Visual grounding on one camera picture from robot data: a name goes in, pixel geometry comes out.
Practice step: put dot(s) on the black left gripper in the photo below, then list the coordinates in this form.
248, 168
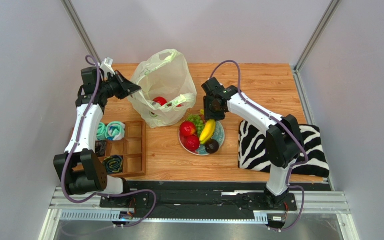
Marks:
126, 87

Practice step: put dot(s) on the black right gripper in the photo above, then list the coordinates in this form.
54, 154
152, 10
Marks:
209, 108

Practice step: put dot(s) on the yellow banana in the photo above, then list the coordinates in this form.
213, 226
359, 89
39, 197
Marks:
208, 131

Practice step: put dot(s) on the red apple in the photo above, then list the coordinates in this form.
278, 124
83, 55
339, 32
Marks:
159, 101

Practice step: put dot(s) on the dark avocado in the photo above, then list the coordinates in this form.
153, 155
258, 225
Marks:
212, 146

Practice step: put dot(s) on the pale green plastic bag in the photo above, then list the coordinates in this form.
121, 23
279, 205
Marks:
166, 74

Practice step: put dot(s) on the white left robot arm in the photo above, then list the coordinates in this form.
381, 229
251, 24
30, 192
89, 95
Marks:
79, 167

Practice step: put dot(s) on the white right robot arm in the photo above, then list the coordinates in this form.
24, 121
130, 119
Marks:
283, 139

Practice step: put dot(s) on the green grape bunch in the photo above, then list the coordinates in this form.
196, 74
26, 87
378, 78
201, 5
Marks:
198, 122

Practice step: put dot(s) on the patterned ceramic plate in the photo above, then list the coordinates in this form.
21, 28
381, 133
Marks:
219, 135

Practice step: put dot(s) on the red round fruit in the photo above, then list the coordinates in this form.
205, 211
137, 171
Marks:
187, 129

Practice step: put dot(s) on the teal white rolled sock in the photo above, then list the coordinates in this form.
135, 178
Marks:
115, 131

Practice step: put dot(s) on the wooden compartment tray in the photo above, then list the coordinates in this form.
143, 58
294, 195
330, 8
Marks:
132, 148

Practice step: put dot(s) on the zebra striped cushion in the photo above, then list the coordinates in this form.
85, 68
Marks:
252, 151

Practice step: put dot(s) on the black rolled sock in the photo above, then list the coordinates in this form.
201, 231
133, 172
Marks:
100, 148

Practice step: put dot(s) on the dark green rolled sock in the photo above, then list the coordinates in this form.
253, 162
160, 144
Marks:
113, 164

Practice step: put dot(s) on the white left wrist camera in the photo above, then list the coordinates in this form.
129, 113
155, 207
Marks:
106, 66

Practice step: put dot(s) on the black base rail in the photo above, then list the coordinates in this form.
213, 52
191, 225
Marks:
183, 200

